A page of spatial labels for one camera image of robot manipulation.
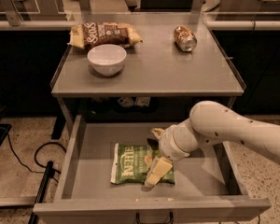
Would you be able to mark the grey counter table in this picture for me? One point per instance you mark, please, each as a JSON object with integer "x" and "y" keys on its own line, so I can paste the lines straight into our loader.
{"x": 155, "y": 67}

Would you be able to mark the green jalapeno chip bag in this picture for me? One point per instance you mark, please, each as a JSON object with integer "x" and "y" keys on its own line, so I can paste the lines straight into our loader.
{"x": 132, "y": 162}

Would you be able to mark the white ceramic bowl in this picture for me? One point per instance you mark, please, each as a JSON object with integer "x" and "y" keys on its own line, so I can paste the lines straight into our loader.
{"x": 107, "y": 59}

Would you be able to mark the open grey drawer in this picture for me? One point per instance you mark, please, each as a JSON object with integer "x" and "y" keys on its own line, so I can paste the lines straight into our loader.
{"x": 207, "y": 185}

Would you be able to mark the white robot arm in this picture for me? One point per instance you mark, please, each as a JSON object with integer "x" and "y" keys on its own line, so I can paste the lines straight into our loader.
{"x": 210, "y": 123}

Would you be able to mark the black drawer handle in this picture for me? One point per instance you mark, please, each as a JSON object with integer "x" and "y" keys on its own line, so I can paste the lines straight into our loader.
{"x": 154, "y": 219}

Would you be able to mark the black floor power strip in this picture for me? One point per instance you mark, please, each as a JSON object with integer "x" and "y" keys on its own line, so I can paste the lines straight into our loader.
{"x": 42, "y": 190}

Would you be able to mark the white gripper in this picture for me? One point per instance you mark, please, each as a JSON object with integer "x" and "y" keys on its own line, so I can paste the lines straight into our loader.
{"x": 168, "y": 144}

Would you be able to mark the brown Sensible chip bag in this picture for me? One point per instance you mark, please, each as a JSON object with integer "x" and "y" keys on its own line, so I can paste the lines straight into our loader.
{"x": 92, "y": 34}

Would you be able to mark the gold soda can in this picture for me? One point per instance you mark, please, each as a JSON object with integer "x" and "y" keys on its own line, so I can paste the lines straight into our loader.
{"x": 185, "y": 38}

